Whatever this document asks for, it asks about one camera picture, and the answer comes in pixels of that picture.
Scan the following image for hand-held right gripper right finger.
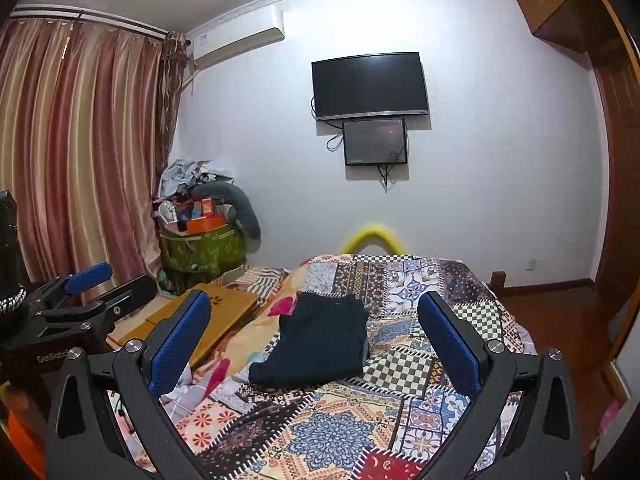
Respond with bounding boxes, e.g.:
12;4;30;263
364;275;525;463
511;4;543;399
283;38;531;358
417;290;584;480

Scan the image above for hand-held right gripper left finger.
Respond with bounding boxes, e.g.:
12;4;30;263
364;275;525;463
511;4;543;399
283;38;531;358
46;290;213;480

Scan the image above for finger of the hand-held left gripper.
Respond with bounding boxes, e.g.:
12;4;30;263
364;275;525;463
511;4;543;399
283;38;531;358
29;261;114;312
37;274;161;332

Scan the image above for dark navy pants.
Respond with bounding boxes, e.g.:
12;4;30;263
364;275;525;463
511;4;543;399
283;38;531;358
248;291;371;390

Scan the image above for wooden lap desk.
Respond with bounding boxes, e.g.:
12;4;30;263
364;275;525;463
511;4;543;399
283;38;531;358
107;282;261;367

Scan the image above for orange clothing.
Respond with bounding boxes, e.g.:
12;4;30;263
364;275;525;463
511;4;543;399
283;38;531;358
5;405;48;468

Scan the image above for green storage bag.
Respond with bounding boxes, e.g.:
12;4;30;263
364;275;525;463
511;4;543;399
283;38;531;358
159;224;248;286

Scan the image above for orange box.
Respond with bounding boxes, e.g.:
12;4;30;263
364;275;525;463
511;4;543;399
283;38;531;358
185;212;225;235

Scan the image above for pink striped curtain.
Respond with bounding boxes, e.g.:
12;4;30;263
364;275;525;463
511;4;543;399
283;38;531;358
0;17;187;286

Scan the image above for patchwork printed blanket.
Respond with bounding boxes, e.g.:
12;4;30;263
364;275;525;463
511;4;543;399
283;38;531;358
107;254;532;480

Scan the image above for yellow curved object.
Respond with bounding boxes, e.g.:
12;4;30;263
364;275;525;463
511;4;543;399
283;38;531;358
340;225;405;256

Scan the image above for pile of light clothing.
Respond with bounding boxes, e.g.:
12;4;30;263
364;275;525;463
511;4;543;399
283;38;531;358
159;159;236;201

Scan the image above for grey plush pillow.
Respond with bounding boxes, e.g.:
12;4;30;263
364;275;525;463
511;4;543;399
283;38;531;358
192;180;262;240

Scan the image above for white cabinet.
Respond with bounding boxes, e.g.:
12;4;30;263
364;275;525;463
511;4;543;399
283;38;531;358
587;335;640;478

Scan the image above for wooden door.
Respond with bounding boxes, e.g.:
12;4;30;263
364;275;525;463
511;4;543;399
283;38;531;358
590;35;640;403

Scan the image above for white air conditioner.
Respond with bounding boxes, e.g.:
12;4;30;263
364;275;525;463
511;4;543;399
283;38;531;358
187;7;286;68

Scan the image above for wooden overhead cabinet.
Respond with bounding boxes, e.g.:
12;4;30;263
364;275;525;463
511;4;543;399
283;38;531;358
512;0;631;56

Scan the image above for black monitor cable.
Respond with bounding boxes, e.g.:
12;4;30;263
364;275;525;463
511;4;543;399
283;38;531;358
377;132;411;192

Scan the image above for small black wall monitor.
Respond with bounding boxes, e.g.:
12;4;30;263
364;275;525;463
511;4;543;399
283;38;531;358
342;117;408;167

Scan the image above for white curtain rail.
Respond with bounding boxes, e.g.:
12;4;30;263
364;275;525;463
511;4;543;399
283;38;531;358
10;3;170;40

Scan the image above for black wall television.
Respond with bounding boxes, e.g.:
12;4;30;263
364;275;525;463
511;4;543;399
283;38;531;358
311;52;432;122

